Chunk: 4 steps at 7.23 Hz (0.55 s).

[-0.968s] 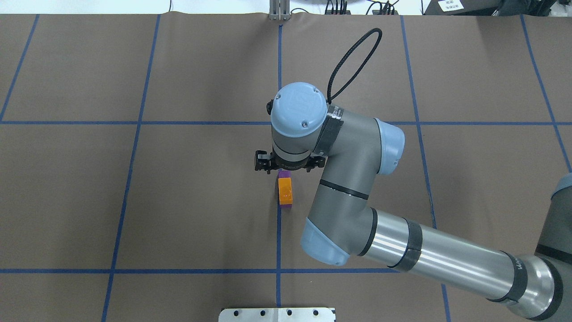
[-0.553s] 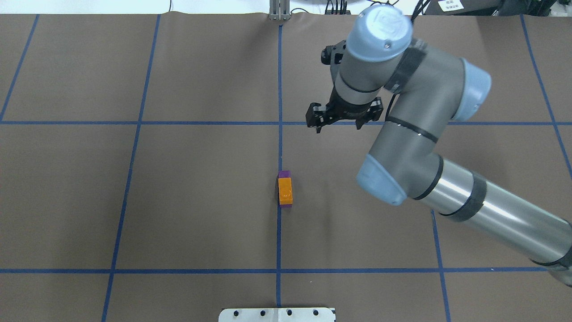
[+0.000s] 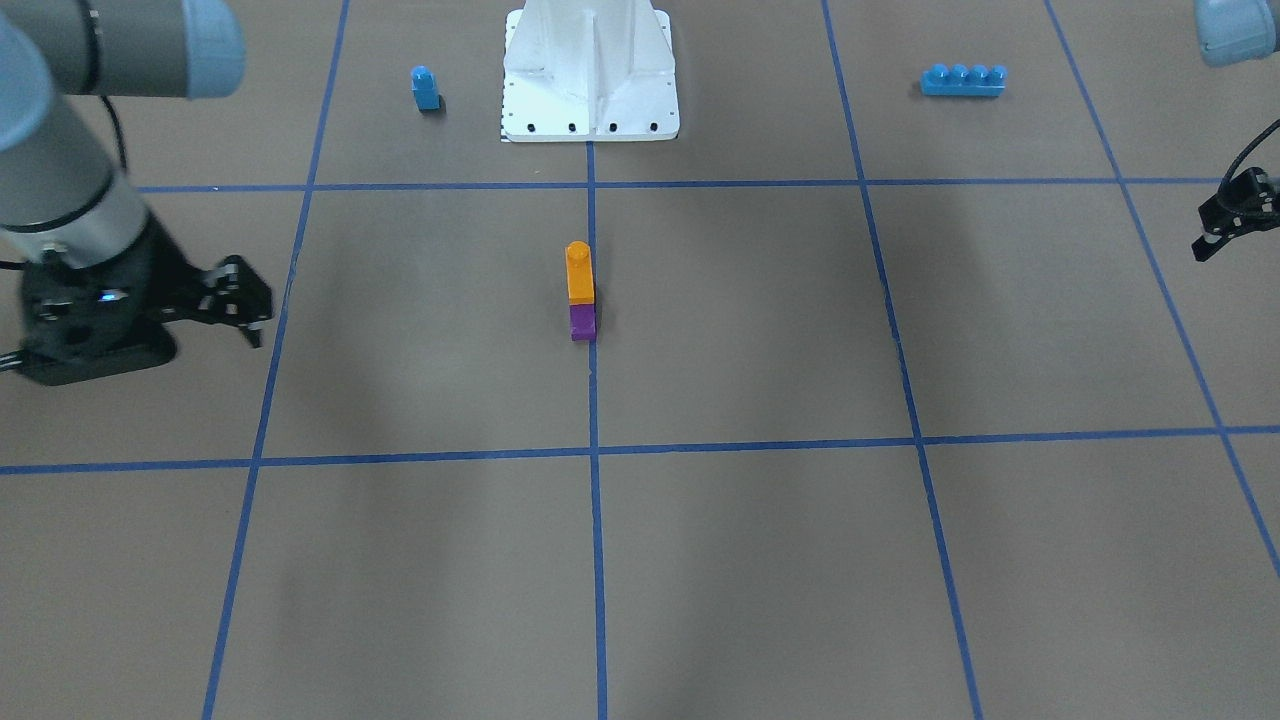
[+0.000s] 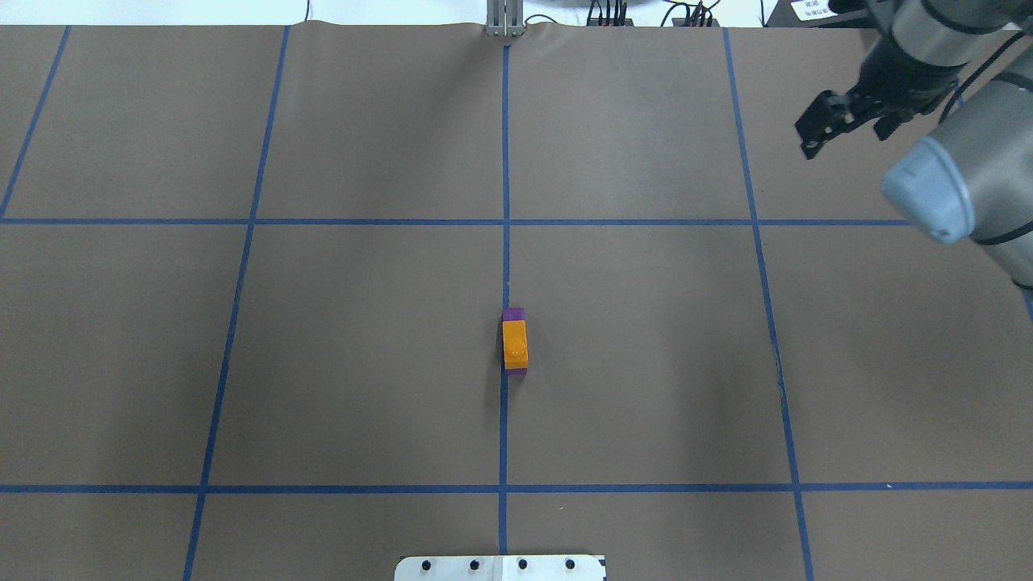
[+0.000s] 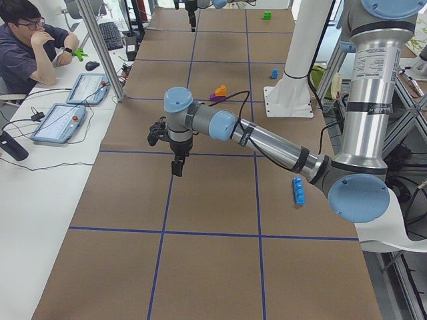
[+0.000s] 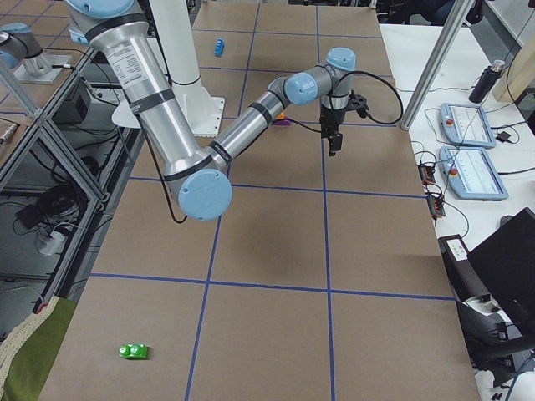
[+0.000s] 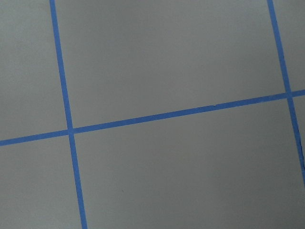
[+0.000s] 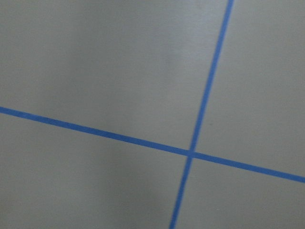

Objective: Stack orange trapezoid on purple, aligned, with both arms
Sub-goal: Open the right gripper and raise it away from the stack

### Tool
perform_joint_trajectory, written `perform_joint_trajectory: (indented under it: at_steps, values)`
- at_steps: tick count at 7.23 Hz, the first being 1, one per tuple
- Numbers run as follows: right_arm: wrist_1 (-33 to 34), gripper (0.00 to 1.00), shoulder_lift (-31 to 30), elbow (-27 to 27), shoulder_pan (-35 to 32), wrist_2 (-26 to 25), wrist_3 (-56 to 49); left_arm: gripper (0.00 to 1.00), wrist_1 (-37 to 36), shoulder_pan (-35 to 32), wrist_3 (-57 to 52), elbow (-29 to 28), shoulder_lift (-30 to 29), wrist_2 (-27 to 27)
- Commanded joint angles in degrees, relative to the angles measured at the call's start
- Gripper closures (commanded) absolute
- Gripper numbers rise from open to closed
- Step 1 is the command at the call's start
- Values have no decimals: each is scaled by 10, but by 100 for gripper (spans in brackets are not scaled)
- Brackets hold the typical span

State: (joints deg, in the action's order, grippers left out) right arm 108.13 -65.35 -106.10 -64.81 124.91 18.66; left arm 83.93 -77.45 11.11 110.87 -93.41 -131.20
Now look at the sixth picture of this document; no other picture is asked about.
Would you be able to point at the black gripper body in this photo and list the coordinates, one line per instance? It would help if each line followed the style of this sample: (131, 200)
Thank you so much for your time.
(331, 119)

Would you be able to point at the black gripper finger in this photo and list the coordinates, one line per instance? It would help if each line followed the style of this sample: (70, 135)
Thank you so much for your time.
(332, 146)
(338, 141)

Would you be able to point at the purple trapezoid block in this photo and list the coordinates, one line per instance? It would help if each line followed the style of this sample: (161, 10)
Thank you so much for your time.
(281, 122)

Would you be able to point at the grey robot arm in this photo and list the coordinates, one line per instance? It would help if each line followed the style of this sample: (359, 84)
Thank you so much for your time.
(164, 92)

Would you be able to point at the second grey robot base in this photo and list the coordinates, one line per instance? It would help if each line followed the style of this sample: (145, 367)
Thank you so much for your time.
(22, 53)

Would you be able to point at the upper teach pendant tablet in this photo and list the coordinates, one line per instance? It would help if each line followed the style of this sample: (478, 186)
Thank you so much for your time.
(466, 125)

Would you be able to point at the teach pendant tablet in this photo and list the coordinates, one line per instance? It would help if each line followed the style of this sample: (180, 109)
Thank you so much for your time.
(470, 174)
(466, 125)

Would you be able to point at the long blue stud brick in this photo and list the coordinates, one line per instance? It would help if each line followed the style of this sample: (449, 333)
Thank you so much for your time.
(219, 47)

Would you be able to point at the lower teach pendant tablet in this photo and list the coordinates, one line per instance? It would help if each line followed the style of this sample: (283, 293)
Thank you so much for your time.
(470, 174)

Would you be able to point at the black water bottle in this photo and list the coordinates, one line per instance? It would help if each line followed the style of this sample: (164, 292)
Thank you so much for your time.
(488, 78)

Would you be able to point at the black adapter box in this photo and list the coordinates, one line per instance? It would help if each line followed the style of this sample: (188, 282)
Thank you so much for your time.
(75, 106)

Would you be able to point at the green block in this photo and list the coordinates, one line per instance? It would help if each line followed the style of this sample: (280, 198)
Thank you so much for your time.
(133, 351)

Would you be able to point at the green cloth with lace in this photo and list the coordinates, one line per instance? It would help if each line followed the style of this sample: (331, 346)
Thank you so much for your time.
(29, 351)

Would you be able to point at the aluminium frame post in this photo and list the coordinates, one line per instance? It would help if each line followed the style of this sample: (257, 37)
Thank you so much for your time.
(443, 44)

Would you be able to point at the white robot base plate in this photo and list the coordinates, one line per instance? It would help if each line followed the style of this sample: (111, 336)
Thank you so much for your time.
(175, 51)

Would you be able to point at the aluminium frame rack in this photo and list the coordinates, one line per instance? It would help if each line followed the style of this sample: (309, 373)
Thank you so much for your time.
(60, 185)

